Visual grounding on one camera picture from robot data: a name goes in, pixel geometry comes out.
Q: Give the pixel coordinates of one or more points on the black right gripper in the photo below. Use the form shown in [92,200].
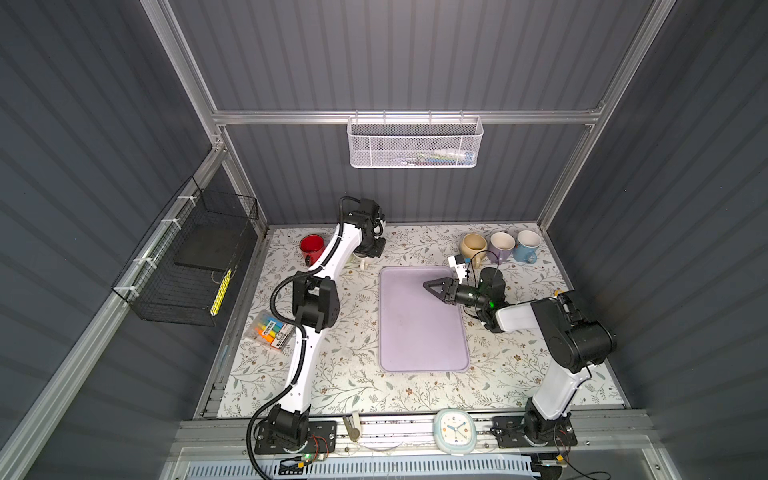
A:
[450,296]

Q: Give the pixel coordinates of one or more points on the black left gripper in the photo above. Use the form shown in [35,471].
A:
[375,252]

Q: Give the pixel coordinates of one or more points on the beige ceramic teapot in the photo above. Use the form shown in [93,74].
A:
[473,247]

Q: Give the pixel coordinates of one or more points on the red mug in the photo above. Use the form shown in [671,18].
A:
[311,247]

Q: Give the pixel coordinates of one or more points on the purple mug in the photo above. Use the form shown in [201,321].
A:
[500,247]

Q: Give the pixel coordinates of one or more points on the blue mug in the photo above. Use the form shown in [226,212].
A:
[527,245]

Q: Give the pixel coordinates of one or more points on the white mug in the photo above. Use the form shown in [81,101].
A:
[365,262]

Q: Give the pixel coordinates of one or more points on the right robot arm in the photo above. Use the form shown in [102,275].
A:
[575,338]

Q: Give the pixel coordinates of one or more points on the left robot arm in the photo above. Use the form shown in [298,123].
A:
[309,301]

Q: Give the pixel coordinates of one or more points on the lavender plastic tray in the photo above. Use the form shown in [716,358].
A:
[417,332]

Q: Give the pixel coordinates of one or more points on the colourful marker pack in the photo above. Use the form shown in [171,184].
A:
[274,332]

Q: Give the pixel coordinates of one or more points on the mint alarm clock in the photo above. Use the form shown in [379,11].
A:
[454,432]

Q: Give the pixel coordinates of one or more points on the yellow marker in basket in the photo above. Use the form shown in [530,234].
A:
[221,293]

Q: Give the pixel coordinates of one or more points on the white wire basket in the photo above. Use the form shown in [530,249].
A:
[420,142]

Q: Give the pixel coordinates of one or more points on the black wire basket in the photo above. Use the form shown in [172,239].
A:
[175,279]

